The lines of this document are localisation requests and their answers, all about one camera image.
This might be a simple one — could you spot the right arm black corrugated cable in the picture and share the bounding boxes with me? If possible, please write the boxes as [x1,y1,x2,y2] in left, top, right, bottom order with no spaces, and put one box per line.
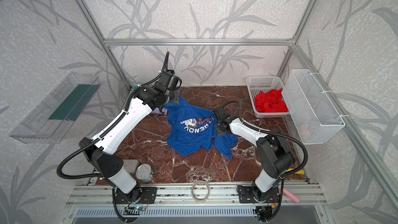
[222,101,309,222]

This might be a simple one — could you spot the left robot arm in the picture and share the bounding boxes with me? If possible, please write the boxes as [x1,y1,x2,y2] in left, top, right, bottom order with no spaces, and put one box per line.
[79,86,180,199]

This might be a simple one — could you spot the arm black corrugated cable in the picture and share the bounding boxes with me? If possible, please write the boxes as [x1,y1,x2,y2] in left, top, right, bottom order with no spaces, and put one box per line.
[56,51,175,224]
[222,101,309,222]

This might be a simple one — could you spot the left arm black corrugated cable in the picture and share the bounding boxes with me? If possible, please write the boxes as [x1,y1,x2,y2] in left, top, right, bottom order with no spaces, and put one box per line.
[56,51,175,224]

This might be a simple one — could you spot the pink cylinder stick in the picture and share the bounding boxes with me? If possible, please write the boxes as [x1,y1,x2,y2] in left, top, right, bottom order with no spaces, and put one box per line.
[278,185,301,204]

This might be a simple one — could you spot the silver metal can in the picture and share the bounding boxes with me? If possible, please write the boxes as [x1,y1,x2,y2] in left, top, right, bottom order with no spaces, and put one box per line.
[135,164,154,183]

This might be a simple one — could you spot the grey rectangular block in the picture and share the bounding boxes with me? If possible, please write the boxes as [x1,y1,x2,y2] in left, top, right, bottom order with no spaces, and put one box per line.
[122,159,141,174]

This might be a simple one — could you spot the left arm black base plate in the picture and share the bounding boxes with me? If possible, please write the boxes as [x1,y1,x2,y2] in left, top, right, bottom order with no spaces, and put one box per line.
[112,185,158,204]

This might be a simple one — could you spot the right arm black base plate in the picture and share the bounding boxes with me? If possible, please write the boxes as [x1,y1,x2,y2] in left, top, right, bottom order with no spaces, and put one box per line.
[237,185,280,204]

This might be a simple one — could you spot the clear plastic wall shelf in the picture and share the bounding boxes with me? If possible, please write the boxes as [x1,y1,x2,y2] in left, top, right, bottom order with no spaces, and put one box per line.
[9,72,101,144]

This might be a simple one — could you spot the aluminium enclosure frame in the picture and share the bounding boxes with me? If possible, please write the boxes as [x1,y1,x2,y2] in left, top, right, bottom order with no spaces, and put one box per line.
[60,0,398,224]

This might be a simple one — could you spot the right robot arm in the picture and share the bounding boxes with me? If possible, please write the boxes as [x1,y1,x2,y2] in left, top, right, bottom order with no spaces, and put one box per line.
[216,116,294,193]

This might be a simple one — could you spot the white wire mesh basket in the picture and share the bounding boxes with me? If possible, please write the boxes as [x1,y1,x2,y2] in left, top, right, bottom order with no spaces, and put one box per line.
[282,69,346,145]

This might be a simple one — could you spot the blue printed t shirt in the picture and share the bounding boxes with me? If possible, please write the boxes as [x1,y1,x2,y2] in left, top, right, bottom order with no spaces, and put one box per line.
[165,98,238,160]

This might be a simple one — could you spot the folded purple t shirt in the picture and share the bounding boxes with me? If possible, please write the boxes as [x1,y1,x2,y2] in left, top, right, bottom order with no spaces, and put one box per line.
[152,108,168,115]

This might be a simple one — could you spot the red t shirt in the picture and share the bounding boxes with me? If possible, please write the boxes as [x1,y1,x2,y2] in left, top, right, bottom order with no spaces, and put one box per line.
[255,89,288,113]

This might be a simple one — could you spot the clear tape roll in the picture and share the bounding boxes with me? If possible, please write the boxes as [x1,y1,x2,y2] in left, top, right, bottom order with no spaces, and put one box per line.
[190,180,210,203]

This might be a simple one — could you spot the white plastic laundry basket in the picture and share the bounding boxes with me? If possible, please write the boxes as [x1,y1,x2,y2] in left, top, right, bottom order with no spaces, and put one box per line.
[246,75,289,118]

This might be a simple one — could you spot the green book on shelf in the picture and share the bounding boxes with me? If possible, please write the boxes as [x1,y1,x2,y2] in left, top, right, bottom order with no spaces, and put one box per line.
[48,84,101,121]

